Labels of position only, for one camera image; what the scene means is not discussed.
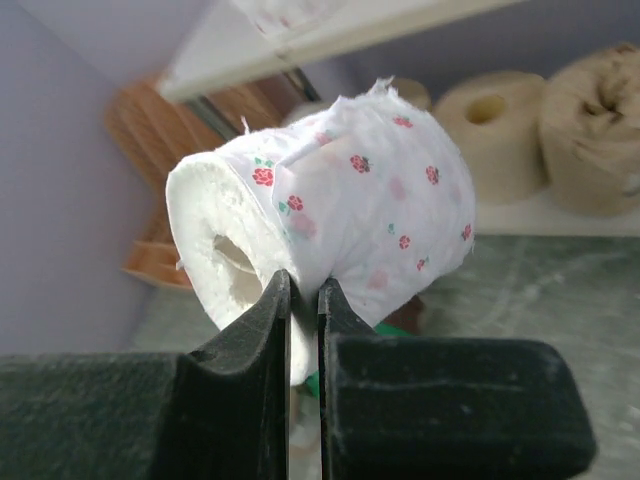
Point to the white two-tier shelf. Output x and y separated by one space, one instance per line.
442 42

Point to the green wrapped roll right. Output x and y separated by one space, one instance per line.
404 321

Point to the brown paper roll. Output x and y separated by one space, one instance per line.
589 133

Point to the bare tan paper roll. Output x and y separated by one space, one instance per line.
413 92

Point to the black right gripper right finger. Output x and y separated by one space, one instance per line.
403 407

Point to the white dotted roll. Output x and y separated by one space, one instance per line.
371 192
278 17

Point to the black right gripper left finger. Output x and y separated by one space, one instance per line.
218 412

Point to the orange plastic file organizer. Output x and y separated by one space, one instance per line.
155 135

